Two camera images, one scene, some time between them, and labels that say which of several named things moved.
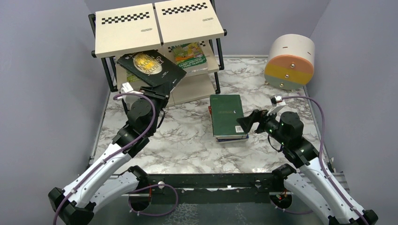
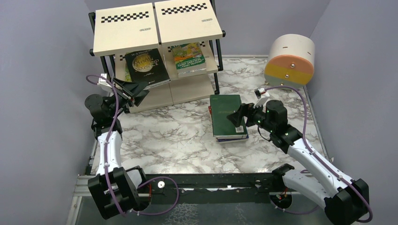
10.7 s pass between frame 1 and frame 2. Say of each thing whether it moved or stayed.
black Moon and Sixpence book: moved
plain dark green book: stayed
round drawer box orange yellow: stayed
